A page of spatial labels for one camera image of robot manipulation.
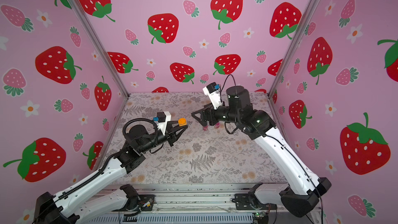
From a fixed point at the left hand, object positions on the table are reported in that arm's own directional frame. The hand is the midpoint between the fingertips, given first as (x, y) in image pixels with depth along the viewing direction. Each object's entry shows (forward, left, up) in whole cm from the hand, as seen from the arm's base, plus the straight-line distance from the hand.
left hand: (185, 124), depth 65 cm
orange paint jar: (0, +1, +2) cm, 3 cm away
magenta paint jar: (+19, -8, -31) cm, 37 cm away
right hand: (+3, -7, +7) cm, 10 cm away
